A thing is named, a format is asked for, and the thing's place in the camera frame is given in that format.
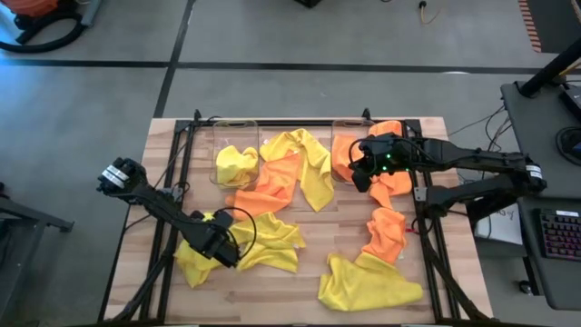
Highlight black backlit keyboard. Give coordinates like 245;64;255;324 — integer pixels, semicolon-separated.
537;207;581;263

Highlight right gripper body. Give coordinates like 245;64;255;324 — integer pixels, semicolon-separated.
362;134;412;176

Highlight black desk foot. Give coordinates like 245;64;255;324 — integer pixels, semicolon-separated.
466;197;498;224

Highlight white paper sheet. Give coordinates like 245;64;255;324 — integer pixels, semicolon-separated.
474;203;524;246

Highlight dark mat orange striped edge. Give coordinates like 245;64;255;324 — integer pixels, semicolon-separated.
517;0;581;55

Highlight orange microfiber towel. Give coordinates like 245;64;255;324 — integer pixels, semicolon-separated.
225;152;301;223
367;120;414;211
360;207;409;267
331;134;364;183

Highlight black aluminium table frame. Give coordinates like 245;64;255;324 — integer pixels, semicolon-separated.
97;107;494;326

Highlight gray metal post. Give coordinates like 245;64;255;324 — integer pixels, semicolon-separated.
81;0;103;26

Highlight yellow microfiber towel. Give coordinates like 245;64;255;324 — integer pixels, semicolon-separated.
259;128;336;213
318;252;425;313
229;211;307;273
173;211;228;289
214;144;261;188

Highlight black vacuum hose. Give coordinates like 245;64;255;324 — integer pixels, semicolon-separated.
0;11;87;55

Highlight orange vacuum cleaner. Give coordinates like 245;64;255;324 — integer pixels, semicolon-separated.
0;0;60;18

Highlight clear plastic basket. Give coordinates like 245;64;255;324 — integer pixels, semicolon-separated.
209;118;261;190
330;118;376;185

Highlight gray desk top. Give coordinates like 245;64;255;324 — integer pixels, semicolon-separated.
517;195;581;312
500;80;581;201

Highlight black pole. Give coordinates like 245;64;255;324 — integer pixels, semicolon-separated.
518;38;581;99

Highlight yellow cable with black plug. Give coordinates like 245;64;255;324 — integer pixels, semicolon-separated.
418;0;442;25

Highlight black desk device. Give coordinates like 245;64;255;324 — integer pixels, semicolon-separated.
557;83;581;123

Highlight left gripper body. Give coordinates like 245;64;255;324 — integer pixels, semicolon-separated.
192;210;238;255

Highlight dark metal stand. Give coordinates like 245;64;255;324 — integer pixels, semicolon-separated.
0;181;75;327

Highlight round black pad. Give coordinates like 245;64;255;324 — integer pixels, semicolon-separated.
555;125;581;166

